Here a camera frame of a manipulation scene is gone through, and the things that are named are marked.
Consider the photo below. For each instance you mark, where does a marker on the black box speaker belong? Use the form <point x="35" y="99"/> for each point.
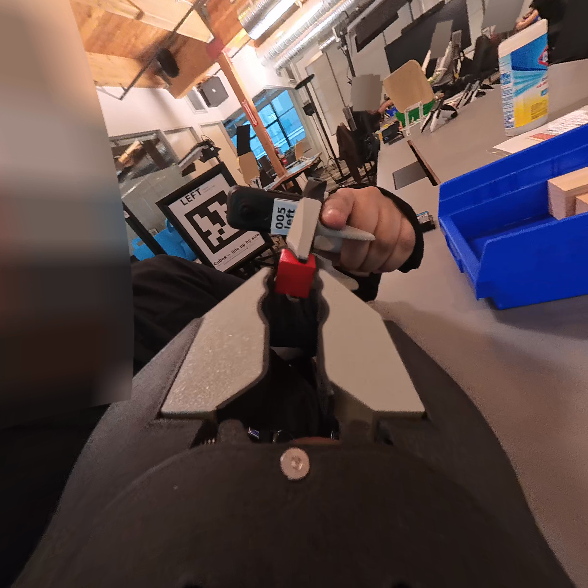
<point x="213" y="92"/>

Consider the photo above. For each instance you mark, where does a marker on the white wipes canister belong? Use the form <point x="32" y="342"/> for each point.
<point x="523" y="78"/>

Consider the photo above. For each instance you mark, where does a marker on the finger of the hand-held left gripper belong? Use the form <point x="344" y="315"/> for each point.
<point x="342" y="278"/>
<point x="303" y="229"/>

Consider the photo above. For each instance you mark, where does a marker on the black case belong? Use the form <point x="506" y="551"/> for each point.
<point x="426" y="220"/>

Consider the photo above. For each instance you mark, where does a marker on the printed paper sheet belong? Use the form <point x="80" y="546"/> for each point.
<point x="519" y="142"/>

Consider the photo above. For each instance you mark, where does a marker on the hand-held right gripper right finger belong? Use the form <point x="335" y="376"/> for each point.
<point x="372" y="363"/>

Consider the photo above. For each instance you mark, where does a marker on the black floor lamp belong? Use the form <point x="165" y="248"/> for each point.
<point x="319" y="124"/>

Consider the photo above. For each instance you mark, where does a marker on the medium wooden cube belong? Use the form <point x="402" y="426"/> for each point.
<point x="582" y="204"/>

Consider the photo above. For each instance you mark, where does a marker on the framed marker sign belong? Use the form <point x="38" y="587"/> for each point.
<point x="202" y="220"/>

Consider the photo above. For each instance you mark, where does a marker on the small red cube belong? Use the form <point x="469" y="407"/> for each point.
<point x="294" y="273"/>

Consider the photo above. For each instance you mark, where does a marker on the grey desk mat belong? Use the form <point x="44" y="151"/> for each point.
<point x="411" y="177"/>

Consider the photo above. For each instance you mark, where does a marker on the blue plastic bin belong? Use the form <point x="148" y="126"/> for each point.
<point x="505" y="257"/>

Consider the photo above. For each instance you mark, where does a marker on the large wooden cube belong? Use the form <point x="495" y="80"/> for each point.
<point x="567" y="193"/>

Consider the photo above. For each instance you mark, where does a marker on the silver ventilation duct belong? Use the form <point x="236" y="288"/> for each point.
<point x="294" y="32"/>

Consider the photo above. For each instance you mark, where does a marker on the black ceiling speaker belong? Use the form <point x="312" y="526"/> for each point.
<point x="167" y="62"/>

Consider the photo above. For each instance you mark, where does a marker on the wooden stand board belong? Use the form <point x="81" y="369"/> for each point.
<point x="406" y="85"/>

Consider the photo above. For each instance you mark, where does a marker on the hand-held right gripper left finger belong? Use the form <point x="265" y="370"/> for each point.
<point x="220" y="358"/>

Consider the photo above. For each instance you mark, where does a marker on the person's left hand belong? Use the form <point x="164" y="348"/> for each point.
<point x="381" y="229"/>

